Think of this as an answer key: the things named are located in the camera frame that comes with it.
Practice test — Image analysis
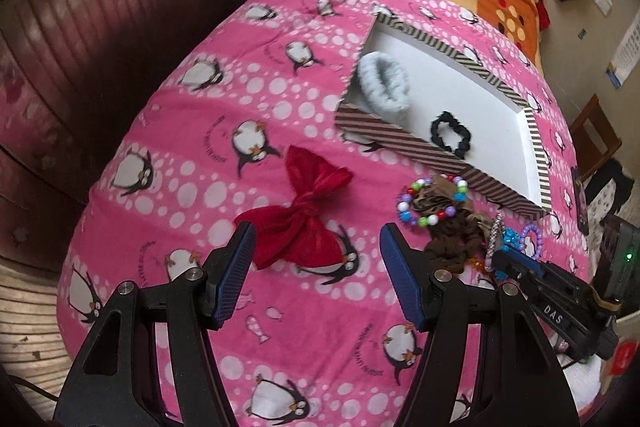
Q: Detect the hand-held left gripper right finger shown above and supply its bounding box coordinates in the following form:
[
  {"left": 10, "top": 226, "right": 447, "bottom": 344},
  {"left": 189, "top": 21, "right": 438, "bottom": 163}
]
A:
[{"left": 379, "top": 223, "right": 583, "bottom": 427}]

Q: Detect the red white packet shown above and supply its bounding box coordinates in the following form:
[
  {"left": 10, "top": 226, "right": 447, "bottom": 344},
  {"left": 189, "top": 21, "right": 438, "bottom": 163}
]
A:
[{"left": 615, "top": 342, "right": 640, "bottom": 378}]

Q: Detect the black scrunchie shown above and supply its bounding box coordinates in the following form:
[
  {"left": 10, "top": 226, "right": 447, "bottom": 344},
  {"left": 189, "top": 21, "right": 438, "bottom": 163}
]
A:
[{"left": 430, "top": 111, "right": 473, "bottom": 156}]

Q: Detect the pink penguin print blanket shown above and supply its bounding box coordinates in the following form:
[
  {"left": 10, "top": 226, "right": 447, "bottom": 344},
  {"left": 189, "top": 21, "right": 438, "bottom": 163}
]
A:
[{"left": 55, "top": 0, "right": 601, "bottom": 427}]

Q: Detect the dark cloth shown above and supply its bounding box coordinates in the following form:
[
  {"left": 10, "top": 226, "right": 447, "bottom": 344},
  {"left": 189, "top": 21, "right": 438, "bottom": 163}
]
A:
[{"left": 590, "top": 159, "right": 636, "bottom": 212}]

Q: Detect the dark brown scrunchie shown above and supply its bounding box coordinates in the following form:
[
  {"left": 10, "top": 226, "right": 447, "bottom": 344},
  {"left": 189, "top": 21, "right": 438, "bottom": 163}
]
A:
[{"left": 424, "top": 212, "right": 493, "bottom": 270}]

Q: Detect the wooden chair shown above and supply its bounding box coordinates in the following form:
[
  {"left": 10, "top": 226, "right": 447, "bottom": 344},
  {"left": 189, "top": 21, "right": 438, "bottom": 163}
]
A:
[{"left": 570, "top": 94, "right": 623, "bottom": 188}]

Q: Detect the black cable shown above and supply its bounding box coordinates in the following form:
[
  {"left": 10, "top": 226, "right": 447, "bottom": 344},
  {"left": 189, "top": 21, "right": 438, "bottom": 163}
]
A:
[{"left": 10, "top": 374, "right": 58, "bottom": 405}]

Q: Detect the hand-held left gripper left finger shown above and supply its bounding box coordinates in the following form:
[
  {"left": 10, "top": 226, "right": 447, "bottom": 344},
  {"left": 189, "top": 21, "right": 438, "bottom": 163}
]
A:
[{"left": 52, "top": 221, "right": 258, "bottom": 427}]

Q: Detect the brown wooden panel cabinet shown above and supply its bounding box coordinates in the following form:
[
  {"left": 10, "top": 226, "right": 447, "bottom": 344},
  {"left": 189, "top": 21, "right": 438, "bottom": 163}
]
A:
[{"left": 0, "top": 0, "right": 321, "bottom": 268}]

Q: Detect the light blue fluffy scrunchie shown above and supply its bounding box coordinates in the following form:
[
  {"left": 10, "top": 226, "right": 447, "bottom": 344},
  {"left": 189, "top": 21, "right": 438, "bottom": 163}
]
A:
[{"left": 351, "top": 52, "right": 412, "bottom": 114}]

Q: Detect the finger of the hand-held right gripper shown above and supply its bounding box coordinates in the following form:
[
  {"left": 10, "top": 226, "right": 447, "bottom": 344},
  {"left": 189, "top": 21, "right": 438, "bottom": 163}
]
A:
[
  {"left": 500, "top": 251, "right": 576, "bottom": 290},
  {"left": 492, "top": 257, "right": 551, "bottom": 303}
]

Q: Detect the red velvet bow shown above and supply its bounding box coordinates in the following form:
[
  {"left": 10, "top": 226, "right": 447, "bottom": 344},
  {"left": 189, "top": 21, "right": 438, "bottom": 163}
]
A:
[{"left": 234, "top": 145, "right": 354, "bottom": 269}]

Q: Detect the purple bracelet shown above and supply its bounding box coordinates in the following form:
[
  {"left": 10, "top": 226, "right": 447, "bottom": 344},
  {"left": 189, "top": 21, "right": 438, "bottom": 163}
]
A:
[{"left": 519, "top": 222, "right": 546, "bottom": 258}]

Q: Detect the wall calendar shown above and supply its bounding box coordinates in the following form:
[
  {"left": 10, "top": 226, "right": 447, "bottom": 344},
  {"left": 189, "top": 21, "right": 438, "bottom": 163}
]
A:
[{"left": 605, "top": 14, "right": 640, "bottom": 88}]

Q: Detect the striped cardboard box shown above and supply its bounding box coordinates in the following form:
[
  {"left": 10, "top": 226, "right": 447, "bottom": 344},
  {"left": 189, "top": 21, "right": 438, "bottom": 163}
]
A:
[{"left": 334, "top": 13, "right": 553, "bottom": 220}]

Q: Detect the silver bracelet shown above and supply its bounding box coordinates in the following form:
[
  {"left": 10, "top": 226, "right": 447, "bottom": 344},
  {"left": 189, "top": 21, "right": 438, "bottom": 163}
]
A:
[{"left": 484, "top": 214, "right": 505, "bottom": 255}]

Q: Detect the multicolour bead bracelet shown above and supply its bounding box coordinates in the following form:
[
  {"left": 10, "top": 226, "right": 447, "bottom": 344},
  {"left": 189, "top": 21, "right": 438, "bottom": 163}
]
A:
[{"left": 396, "top": 177, "right": 468, "bottom": 229}]

